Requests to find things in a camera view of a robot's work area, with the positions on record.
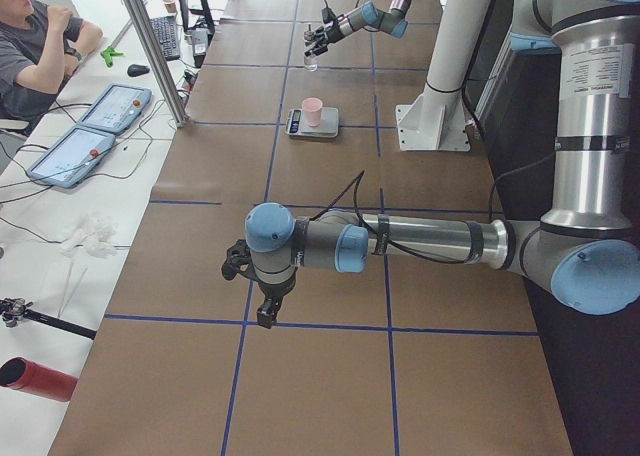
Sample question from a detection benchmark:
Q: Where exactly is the black computer mouse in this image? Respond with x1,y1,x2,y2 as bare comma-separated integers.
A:
127,64,150,78

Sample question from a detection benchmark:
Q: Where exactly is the lower blue teach pendant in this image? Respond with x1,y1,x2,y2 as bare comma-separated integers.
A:
26,125,116,189

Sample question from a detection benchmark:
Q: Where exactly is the black keyboard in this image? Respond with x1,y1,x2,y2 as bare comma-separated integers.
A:
149,15,181,61

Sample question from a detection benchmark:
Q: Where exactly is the green plastic tool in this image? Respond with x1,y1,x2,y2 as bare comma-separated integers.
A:
100,46,124,68

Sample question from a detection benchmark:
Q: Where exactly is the red cylinder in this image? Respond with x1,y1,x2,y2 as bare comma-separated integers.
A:
1,357,78,402

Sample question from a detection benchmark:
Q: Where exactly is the brown paper cup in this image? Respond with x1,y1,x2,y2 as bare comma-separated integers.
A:
163,0,178,15

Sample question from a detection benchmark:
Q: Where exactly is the seated person in grey shirt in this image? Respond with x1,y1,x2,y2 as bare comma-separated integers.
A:
1,0,103,136

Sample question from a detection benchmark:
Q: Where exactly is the blue teach pendant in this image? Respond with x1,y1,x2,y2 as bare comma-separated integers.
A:
78,83,152,136
26,125,116,189

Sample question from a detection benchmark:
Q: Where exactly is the silver kitchen scale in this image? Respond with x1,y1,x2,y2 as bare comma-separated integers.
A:
285,106,340,140

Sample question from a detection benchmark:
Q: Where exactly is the black tripod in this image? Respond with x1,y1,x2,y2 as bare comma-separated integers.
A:
1,298,97,340

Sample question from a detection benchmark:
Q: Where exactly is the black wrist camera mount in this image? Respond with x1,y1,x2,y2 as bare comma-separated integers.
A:
221,239,255,281
321,6,336,24

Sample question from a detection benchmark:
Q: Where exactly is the aluminium frame post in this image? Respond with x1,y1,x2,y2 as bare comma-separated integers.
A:
123,0,188,128

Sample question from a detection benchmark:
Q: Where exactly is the white crumpled tissue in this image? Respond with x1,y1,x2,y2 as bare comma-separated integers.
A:
60,212,116,258

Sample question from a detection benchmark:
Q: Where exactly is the clear glass sauce bottle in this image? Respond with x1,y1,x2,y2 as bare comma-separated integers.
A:
303,24,318,72

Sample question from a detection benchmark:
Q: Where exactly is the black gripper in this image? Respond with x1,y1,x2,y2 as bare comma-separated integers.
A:
303,20,345,57
256,273,296,328

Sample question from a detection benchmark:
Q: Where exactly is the upper blue teach pendant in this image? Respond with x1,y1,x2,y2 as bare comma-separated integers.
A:
78,83,152,136

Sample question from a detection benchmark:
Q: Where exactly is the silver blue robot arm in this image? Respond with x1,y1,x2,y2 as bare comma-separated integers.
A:
227,0,639,328
304,0,412,59

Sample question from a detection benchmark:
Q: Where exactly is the pink plastic cup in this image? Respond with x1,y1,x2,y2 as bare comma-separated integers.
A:
301,97,323,127

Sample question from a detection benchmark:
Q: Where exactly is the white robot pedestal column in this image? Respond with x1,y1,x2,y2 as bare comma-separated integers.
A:
396,0,491,152

